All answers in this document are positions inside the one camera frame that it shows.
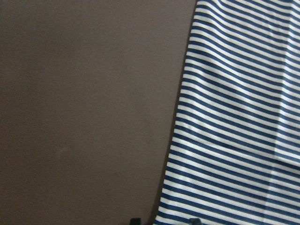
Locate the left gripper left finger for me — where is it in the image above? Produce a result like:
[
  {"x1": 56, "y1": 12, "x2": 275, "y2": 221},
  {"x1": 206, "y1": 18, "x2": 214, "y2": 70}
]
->
[{"x1": 130, "y1": 218, "x2": 141, "y2": 225}]

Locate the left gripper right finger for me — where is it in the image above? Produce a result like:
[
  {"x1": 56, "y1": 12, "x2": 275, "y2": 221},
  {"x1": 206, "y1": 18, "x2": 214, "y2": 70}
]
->
[{"x1": 189, "y1": 218, "x2": 201, "y2": 225}]

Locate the blue white striped polo shirt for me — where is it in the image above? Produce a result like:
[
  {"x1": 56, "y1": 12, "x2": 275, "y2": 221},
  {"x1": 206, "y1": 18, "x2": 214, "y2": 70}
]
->
[{"x1": 154, "y1": 0, "x2": 300, "y2": 225}]

